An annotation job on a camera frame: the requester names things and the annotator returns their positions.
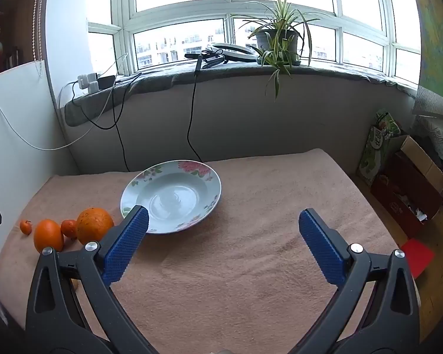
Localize large rough-skinned orange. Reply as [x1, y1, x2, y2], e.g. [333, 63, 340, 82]
[76, 207, 115, 246]

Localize black power cable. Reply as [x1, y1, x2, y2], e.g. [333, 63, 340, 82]
[72, 73, 143, 173]

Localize white ring light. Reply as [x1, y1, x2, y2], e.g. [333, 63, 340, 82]
[184, 42, 261, 70]

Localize brown cardboard box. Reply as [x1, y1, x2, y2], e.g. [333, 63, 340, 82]
[371, 135, 443, 238]

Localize green snack package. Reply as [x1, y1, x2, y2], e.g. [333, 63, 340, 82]
[358, 109, 403, 185]

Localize white window frame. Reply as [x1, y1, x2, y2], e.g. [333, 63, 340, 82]
[86, 0, 423, 89]

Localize white lace cloth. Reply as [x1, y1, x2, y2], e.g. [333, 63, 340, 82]
[413, 85, 443, 176]

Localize white cable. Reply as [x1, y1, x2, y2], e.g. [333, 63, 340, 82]
[0, 7, 130, 152]

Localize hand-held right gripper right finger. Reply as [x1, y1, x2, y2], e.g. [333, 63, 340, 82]
[288, 208, 421, 354]

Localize red flat box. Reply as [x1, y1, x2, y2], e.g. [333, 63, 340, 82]
[400, 239, 436, 279]

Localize grey windowsill mat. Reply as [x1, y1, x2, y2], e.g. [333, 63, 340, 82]
[59, 61, 417, 128]

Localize black ring light cable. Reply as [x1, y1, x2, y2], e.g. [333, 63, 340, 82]
[186, 53, 209, 163]

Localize potted spider plant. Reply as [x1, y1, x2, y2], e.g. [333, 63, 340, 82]
[225, 0, 321, 100]

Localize smooth orange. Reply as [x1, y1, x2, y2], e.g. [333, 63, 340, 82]
[33, 219, 65, 253]

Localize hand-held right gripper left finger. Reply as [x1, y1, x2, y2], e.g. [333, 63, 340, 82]
[25, 205, 159, 354]

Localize green yellow wall poster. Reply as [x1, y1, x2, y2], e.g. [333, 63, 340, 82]
[408, 0, 443, 100]

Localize floral ceramic plate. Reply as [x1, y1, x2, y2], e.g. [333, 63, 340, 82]
[120, 160, 222, 235]

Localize wooden bookshelf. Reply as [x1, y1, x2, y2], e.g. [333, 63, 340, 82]
[0, 0, 47, 80]

